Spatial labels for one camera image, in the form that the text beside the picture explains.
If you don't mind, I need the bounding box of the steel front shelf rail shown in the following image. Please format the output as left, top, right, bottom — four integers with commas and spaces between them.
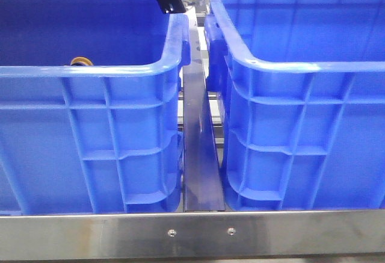
1, 209, 384, 261

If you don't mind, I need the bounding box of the blue plastic crate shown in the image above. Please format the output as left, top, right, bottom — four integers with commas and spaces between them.
1, 0, 190, 216
205, 0, 384, 211

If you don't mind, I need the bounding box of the yellow mushroom push button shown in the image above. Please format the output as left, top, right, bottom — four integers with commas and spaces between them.
70, 57, 93, 66

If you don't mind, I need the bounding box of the left blue plastic crate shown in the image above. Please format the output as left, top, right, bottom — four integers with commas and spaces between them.
1, 0, 190, 216

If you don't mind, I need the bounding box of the right blue plastic crate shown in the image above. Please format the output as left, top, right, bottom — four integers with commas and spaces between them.
205, 0, 384, 211

